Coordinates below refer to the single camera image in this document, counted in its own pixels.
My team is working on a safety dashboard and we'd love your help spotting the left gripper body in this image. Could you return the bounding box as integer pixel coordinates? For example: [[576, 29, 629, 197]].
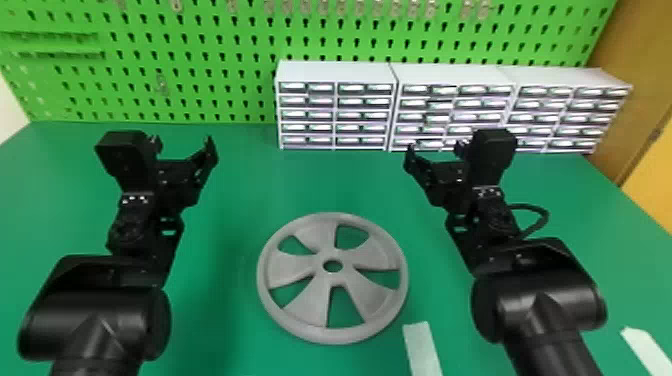
[[153, 156, 206, 218]]

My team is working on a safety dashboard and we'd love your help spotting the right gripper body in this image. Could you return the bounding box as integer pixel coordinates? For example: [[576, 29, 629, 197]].
[[425, 156, 478, 215]]

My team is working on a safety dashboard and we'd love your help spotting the grey wheel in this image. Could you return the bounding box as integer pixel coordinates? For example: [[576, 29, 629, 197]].
[[256, 211, 410, 346]]

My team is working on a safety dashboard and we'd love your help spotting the white drawer cabinet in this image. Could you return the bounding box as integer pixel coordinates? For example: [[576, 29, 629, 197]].
[[273, 59, 399, 152], [388, 63, 520, 154], [497, 64, 633, 156]]

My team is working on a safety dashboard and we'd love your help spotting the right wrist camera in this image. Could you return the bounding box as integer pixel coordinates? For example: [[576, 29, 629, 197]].
[[466, 128, 519, 189]]

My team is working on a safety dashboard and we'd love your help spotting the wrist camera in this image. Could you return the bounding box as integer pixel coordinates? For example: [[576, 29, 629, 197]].
[[466, 128, 519, 189], [94, 130, 160, 194]]

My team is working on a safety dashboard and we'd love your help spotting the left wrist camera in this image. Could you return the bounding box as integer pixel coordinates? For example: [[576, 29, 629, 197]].
[[94, 130, 160, 194]]

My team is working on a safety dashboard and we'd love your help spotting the black cable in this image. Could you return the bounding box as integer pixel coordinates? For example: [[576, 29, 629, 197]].
[[508, 202, 551, 240]]

